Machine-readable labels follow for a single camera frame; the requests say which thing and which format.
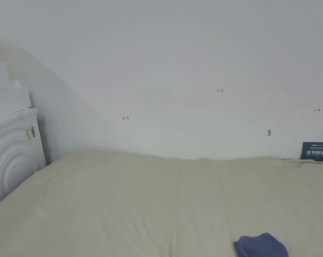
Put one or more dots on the bed with beige sheet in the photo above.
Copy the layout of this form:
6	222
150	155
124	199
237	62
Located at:
129	203

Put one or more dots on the white washing machine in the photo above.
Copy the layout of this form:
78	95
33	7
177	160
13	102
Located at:
11	150

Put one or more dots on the dark blue garment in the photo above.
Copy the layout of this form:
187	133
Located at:
260	245

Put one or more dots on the dark sign card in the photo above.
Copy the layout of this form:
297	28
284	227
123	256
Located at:
316	151

